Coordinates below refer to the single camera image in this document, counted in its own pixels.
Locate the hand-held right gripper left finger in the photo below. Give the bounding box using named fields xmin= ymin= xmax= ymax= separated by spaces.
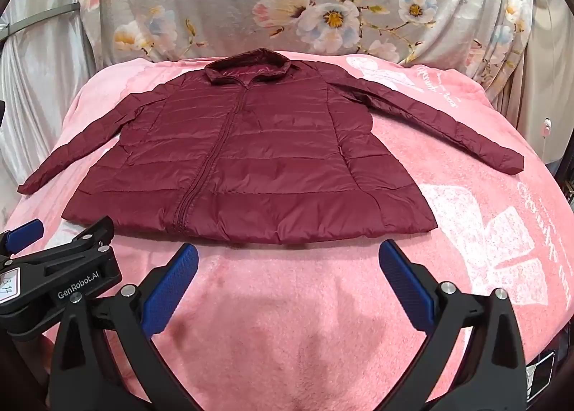
xmin=47 ymin=243 xmax=200 ymax=411

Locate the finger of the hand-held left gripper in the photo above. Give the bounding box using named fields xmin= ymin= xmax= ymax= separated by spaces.
xmin=0 ymin=219 xmax=44 ymax=256
xmin=24 ymin=215 xmax=116 ymax=261

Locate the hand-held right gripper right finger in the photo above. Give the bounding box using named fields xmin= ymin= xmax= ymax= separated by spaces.
xmin=378 ymin=239 xmax=527 ymax=411

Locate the maroon puffer jacket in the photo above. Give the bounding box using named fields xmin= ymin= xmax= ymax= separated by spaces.
xmin=18 ymin=48 xmax=525 ymax=245

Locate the pink printed blanket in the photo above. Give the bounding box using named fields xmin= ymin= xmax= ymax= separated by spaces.
xmin=0 ymin=50 xmax=574 ymax=411

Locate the silver satin cloth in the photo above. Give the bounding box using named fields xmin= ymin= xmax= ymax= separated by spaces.
xmin=511 ymin=0 xmax=574 ymax=165
xmin=0 ymin=0 xmax=106 ymax=219

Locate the dark striped box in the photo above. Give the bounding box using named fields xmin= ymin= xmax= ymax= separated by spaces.
xmin=524 ymin=330 xmax=574 ymax=411

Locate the grey metal bar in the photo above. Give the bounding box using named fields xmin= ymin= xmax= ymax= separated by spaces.
xmin=0 ymin=1 xmax=80 ymax=42

